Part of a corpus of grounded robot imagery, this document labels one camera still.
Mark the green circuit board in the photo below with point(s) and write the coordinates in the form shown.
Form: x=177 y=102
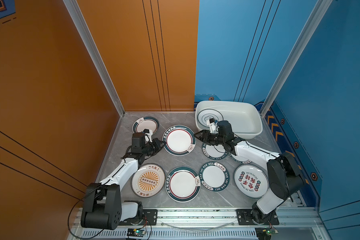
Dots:
x=136 y=234
x=266 y=234

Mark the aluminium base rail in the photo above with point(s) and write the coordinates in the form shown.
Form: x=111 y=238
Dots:
x=289 y=217

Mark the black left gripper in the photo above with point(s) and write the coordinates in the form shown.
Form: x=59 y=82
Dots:
x=155 y=143

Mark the white plastic bin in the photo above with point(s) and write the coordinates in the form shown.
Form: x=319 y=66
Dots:
x=245 y=119

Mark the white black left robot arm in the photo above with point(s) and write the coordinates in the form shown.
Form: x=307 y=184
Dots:
x=103 y=207

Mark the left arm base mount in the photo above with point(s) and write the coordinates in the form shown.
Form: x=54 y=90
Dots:
x=151 y=215

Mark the large green red rim plate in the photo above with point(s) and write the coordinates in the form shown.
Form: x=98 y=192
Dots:
x=179 y=140

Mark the green lettered rim plate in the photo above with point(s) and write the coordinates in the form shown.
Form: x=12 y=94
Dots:
x=239 y=160
x=214 y=176
x=215 y=153

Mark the aluminium corner post left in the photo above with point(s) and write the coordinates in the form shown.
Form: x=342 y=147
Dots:
x=89 y=42

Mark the green circuit board left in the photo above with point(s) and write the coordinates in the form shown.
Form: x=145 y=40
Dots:
x=136 y=234

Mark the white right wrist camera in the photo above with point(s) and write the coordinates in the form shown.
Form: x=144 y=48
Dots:
x=213 y=125

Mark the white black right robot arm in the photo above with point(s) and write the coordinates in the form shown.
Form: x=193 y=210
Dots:
x=284 y=175

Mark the white plate red characters right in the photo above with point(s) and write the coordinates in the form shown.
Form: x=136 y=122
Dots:
x=251 y=181

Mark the orange sunburst plate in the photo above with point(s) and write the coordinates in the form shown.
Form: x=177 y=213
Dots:
x=148 y=180

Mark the small green red rim plate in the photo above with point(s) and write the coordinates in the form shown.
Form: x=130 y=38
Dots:
x=148 y=123

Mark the aluminium corner post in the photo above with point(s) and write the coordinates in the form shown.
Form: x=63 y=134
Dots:
x=307 y=32
x=89 y=42

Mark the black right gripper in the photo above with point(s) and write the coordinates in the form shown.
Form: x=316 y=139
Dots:
x=204 y=133

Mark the green circuit board right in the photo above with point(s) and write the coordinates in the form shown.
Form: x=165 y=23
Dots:
x=266 y=234

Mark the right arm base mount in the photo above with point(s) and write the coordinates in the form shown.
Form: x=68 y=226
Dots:
x=244 y=216

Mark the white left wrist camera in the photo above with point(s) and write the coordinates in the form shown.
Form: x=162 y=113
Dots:
x=148 y=135

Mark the front green red rim plate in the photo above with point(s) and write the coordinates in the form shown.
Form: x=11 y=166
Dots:
x=182 y=184

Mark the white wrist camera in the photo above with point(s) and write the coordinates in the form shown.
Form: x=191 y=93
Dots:
x=213 y=125
x=148 y=135

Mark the white plate thin green rings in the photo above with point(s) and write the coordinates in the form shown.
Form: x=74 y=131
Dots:
x=208 y=117

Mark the aluminium corner post right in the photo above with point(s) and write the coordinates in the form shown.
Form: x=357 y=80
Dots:
x=307 y=32

